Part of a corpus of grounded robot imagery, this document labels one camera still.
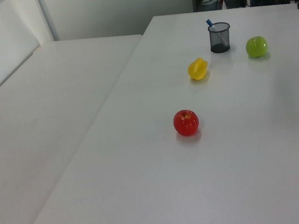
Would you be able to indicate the white side table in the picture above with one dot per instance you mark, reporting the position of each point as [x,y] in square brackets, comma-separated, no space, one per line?
[37,108]

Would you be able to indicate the aluminium partition frame post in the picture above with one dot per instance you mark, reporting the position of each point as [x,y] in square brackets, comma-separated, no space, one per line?
[46,17]

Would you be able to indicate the green apple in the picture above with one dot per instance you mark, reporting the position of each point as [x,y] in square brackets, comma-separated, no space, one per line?
[256,46]

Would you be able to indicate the red apple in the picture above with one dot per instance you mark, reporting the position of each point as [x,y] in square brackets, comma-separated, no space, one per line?
[186,123]

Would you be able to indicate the yellow starfruit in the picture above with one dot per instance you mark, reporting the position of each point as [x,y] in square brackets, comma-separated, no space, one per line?
[197,69]

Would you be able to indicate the white marker pen blue cap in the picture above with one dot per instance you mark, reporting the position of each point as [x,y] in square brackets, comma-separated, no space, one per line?
[209,22]

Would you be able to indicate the black mesh pen cup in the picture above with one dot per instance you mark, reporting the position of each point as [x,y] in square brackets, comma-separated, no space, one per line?
[227,38]

